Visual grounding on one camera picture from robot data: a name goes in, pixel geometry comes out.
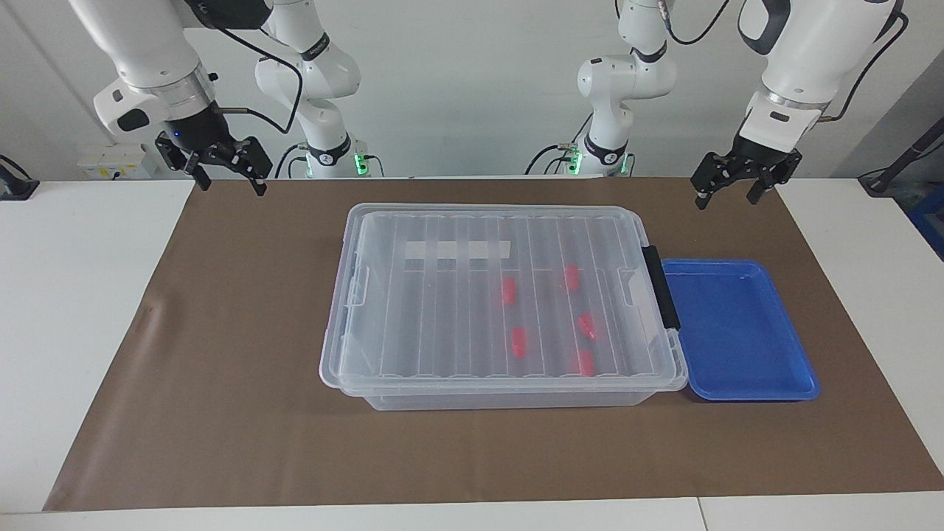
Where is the black cable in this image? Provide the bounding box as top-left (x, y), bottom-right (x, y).
top-left (660, 0), bottom-right (732, 46)
top-left (524, 143), bottom-right (577, 176)
top-left (274, 142), bottom-right (308, 179)
top-left (820, 7), bottom-right (909, 122)
top-left (210, 26), bottom-right (305, 136)

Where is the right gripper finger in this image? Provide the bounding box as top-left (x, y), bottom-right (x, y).
top-left (210, 136), bottom-right (272, 197)
top-left (155, 134), bottom-right (212, 192)

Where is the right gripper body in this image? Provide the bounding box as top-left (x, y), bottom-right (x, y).
top-left (164, 103), bottom-right (243, 160)

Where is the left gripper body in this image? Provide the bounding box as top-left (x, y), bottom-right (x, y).
top-left (730, 136), bottom-right (802, 171)

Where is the black stand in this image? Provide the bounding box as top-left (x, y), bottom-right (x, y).
top-left (0, 153), bottom-right (41, 202)
top-left (858, 117), bottom-right (944, 197)

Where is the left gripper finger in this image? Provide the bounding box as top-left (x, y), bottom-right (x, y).
top-left (746, 150), bottom-right (804, 207)
top-left (691, 152), bottom-right (743, 212)

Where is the white socket box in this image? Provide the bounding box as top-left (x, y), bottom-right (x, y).
top-left (77, 143), bottom-right (153, 181)

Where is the clear plastic storage box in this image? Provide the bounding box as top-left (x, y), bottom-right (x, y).
top-left (338, 381), bottom-right (681, 412)

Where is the blue plastic tray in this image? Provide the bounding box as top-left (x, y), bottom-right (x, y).
top-left (661, 257), bottom-right (822, 403)

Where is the blue crate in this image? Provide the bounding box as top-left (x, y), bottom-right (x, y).
top-left (906, 183), bottom-right (944, 262)

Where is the clear plastic box lid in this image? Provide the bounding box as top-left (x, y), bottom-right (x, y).
top-left (319, 203), bottom-right (689, 392)

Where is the black box latch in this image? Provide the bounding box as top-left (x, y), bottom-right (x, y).
top-left (641, 245), bottom-right (681, 331)

